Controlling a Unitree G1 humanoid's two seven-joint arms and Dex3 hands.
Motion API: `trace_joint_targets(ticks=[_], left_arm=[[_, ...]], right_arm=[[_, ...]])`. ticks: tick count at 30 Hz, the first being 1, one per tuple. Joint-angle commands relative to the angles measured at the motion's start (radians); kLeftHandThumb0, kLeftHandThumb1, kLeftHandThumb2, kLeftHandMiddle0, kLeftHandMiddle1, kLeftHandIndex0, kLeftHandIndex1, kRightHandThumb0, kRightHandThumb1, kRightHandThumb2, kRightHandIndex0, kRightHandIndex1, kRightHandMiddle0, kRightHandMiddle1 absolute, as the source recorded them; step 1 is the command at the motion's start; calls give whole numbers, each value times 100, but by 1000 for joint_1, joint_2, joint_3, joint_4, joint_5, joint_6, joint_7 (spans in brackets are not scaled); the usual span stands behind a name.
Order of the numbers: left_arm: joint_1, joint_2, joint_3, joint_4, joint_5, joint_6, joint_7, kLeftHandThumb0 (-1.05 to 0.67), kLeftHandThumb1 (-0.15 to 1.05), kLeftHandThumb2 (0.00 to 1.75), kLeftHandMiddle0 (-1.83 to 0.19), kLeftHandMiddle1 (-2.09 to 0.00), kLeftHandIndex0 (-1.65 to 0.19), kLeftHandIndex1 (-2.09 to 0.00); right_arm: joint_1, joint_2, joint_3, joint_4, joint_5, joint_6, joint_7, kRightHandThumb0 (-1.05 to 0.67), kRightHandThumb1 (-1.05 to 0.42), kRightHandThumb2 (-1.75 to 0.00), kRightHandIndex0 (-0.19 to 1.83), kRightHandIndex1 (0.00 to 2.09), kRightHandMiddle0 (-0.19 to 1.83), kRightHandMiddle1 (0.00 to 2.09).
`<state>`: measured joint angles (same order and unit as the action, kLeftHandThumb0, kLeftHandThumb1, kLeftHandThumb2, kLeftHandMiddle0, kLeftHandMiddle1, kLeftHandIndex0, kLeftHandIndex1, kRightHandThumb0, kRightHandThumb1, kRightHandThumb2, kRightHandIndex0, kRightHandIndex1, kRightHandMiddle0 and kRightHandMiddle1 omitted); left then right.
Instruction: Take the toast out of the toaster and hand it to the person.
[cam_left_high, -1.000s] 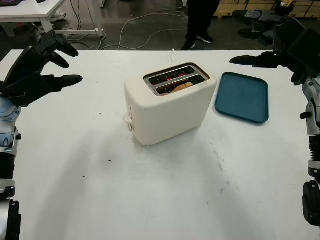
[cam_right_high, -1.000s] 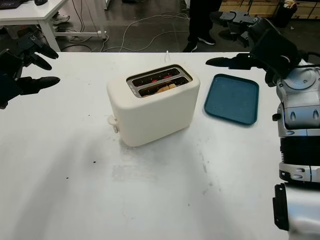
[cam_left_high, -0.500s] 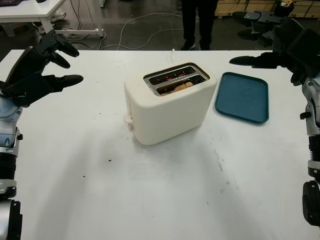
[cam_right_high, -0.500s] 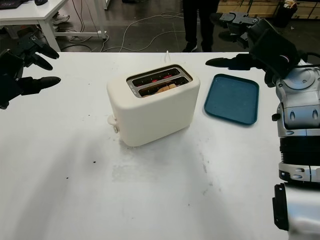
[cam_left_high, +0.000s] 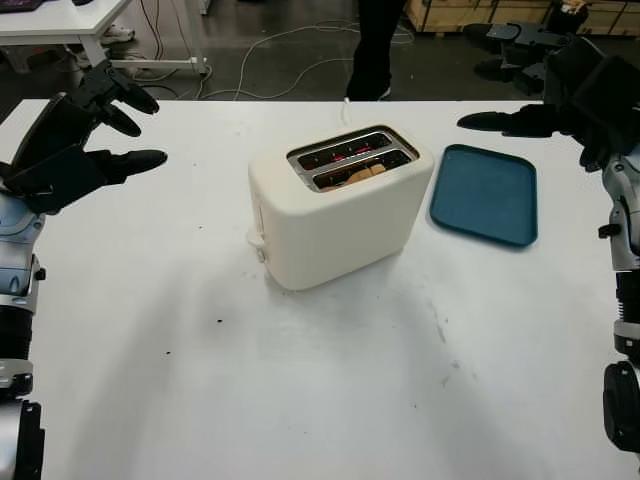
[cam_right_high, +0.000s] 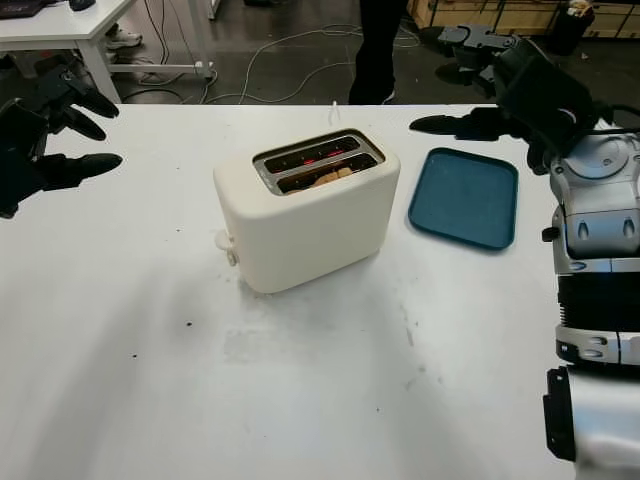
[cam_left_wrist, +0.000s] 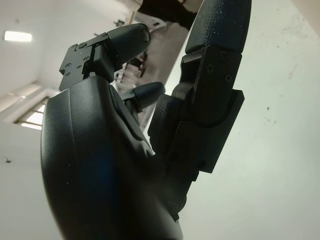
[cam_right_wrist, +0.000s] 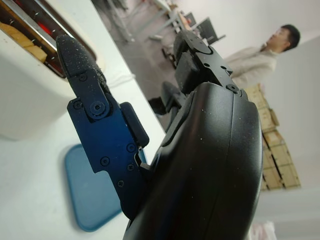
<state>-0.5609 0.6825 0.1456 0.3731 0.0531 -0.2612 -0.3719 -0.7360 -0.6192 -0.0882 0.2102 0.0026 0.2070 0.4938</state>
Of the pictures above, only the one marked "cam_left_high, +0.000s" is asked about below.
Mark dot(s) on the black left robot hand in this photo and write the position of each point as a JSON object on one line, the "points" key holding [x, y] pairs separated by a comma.
{"points": [[50, 127]]}

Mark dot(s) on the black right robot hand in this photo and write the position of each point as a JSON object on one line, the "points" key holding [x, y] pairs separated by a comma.
{"points": [[570, 65]]}

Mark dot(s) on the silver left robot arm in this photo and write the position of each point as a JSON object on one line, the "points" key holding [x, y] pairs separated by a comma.
{"points": [[15, 280]]}

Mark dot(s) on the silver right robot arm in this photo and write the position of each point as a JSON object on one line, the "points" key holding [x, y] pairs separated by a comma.
{"points": [[625, 225]]}

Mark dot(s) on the person in black trousers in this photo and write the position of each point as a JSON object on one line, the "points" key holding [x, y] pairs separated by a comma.
{"points": [[370, 50]]}

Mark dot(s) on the toast slice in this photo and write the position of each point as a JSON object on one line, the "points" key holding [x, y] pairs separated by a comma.
{"points": [[367, 172]]}

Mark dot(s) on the cream two-slot toaster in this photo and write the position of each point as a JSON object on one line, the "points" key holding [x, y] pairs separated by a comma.
{"points": [[345, 235]]}

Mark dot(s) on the black waste bin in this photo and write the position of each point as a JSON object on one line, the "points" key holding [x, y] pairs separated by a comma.
{"points": [[565, 15]]}

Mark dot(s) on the grey box under desk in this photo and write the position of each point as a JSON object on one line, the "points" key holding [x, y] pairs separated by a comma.
{"points": [[17, 60]]}

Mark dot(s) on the white office desk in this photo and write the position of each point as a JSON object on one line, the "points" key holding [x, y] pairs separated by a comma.
{"points": [[50, 22]]}

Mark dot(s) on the dark laptop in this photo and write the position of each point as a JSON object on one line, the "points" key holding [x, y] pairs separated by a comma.
{"points": [[20, 5]]}

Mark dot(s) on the black computer mouse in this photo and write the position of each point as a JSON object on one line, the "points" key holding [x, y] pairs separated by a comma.
{"points": [[83, 2]]}

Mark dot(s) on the wooden shipping crate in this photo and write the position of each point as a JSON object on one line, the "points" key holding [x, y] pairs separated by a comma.
{"points": [[450, 15]]}

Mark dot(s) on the blue plastic tray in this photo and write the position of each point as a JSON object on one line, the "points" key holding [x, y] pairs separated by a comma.
{"points": [[482, 200]]}

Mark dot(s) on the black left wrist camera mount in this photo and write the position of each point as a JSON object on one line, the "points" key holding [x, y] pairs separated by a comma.
{"points": [[55, 180]]}

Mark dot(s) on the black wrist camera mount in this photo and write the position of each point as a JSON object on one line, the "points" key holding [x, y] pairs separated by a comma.
{"points": [[55, 180], [610, 100]]}

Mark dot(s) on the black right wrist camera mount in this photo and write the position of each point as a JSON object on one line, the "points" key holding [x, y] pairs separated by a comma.
{"points": [[610, 100]]}

